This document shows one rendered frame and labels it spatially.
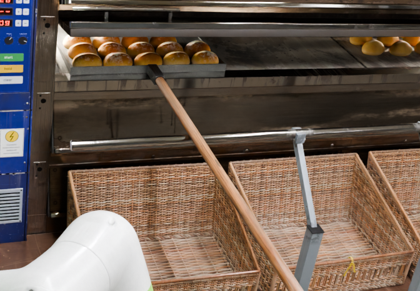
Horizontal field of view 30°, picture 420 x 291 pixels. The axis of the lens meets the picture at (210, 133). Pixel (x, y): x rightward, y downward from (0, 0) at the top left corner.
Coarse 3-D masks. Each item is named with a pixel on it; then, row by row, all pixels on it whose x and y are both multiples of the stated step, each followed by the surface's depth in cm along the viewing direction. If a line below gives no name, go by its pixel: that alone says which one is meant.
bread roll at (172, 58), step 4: (172, 52) 268; (176, 52) 268; (180, 52) 268; (184, 52) 270; (164, 56) 269; (168, 56) 267; (172, 56) 267; (176, 56) 267; (180, 56) 268; (184, 56) 269; (188, 56) 271; (164, 60) 268; (168, 60) 267; (172, 60) 267; (176, 60) 267; (180, 60) 268; (184, 60) 269; (188, 60) 270; (164, 64) 268; (168, 64) 267; (172, 64) 267
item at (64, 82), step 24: (168, 72) 266; (192, 72) 269; (216, 72) 272; (240, 72) 275; (264, 72) 279; (288, 72) 282; (312, 72) 285; (336, 72) 288; (360, 72) 292; (384, 72) 295; (408, 72) 299
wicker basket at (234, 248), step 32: (96, 192) 270; (160, 192) 279; (192, 192) 283; (224, 192) 278; (192, 224) 287; (224, 224) 279; (160, 256) 274; (192, 256) 277; (224, 256) 279; (160, 288) 242; (192, 288) 246; (224, 288) 251; (256, 288) 256
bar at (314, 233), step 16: (320, 128) 249; (336, 128) 251; (352, 128) 253; (368, 128) 255; (384, 128) 257; (400, 128) 259; (416, 128) 262; (80, 144) 219; (96, 144) 221; (112, 144) 223; (128, 144) 225; (144, 144) 227; (160, 144) 229; (176, 144) 231; (304, 160) 245; (304, 176) 243; (304, 192) 242; (304, 208) 243; (304, 240) 242; (320, 240) 240; (304, 256) 242; (304, 272) 245; (416, 272) 269; (304, 288) 249; (416, 288) 269
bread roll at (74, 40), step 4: (68, 36) 268; (64, 40) 268; (68, 40) 267; (72, 40) 267; (76, 40) 267; (80, 40) 268; (84, 40) 269; (88, 40) 270; (64, 44) 268; (68, 44) 267; (72, 44) 267; (68, 48) 268
